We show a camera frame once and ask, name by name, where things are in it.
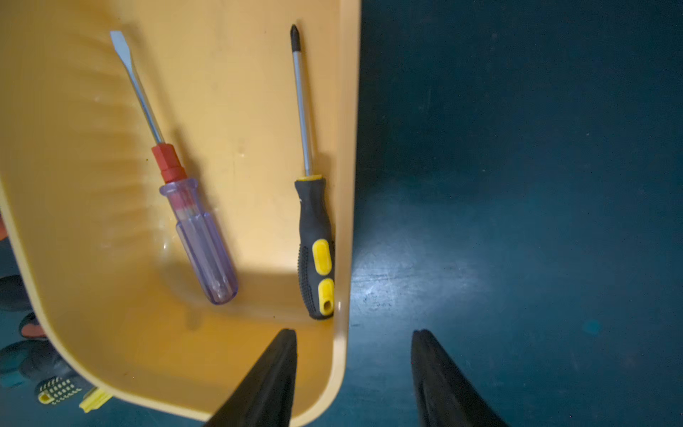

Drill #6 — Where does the purple handle red screwdriver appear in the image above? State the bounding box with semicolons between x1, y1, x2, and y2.
110;30;238;305

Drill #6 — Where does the orange black stubby screwdriver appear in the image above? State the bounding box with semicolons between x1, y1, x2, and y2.
0;216;8;241

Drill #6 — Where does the yellow plastic storage box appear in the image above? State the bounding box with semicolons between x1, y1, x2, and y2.
1;1;361;426

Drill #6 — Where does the yellow slim screwdriver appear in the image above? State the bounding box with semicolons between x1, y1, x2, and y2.
79;388;113;414

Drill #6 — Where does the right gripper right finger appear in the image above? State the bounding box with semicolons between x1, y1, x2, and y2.
411;329;506;427

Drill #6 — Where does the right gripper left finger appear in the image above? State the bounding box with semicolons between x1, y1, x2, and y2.
206;329;298;427

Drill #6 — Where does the black yellow phillips screwdriver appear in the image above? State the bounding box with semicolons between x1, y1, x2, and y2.
290;25;335;320

